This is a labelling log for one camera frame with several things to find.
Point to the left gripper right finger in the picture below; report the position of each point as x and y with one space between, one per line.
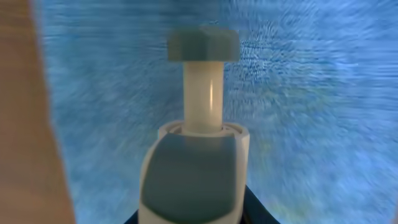
253 214

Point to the white pipette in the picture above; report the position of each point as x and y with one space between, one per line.
192 174

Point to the blue cloth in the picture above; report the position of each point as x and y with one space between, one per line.
311 93

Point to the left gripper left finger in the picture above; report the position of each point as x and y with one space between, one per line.
134 220

